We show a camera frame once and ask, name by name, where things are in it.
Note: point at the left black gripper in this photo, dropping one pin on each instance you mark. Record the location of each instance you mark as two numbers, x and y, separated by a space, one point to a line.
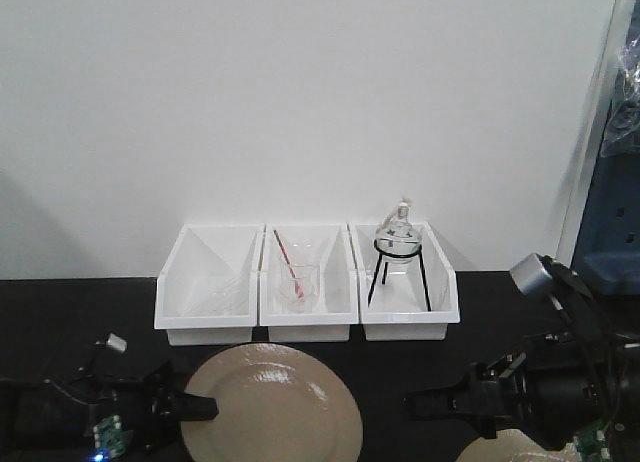
141 414

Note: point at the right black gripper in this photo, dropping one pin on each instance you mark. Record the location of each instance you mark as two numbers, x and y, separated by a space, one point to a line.
494 397

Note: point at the beige round plate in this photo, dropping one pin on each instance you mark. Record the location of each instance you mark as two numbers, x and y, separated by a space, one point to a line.
514 445
275 403

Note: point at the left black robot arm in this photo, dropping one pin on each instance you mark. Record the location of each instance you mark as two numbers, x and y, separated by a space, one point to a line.
52 413

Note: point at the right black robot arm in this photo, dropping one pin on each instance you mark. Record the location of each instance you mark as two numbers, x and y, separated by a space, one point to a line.
579 384

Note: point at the right white storage bin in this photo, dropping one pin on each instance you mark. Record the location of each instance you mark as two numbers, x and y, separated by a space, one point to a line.
398 309

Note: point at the white storage bin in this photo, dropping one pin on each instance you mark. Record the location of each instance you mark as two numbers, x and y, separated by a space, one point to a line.
337 311
207 291
398 309

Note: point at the left white storage bin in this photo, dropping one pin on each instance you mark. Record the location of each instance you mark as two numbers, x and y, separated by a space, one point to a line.
207 291

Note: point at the red glass stirring rod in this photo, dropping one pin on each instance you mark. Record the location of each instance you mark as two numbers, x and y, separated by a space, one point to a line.
298 290

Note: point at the middle white storage bin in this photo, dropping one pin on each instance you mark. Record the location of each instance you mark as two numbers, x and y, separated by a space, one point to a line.
337 311

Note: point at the glass alcohol lamp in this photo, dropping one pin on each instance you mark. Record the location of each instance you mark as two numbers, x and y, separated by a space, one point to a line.
396 239

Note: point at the clear glass beaker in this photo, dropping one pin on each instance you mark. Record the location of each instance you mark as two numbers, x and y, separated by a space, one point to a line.
308 274

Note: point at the grey pegboard drying rack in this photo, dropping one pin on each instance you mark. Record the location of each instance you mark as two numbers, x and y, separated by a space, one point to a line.
607 250

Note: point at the plastic bag of pegs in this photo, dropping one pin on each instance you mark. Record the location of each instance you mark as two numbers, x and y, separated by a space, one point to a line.
621 132

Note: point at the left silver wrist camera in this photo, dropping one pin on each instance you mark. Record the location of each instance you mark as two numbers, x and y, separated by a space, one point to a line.
115 343

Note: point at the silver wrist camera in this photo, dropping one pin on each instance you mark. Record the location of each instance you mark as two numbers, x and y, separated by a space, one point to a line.
531 277
115 343

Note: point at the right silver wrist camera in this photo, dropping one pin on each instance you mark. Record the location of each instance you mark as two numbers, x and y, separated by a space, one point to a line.
531 277

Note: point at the black wire tripod stand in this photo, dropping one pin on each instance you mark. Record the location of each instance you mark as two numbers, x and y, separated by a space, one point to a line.
380 272

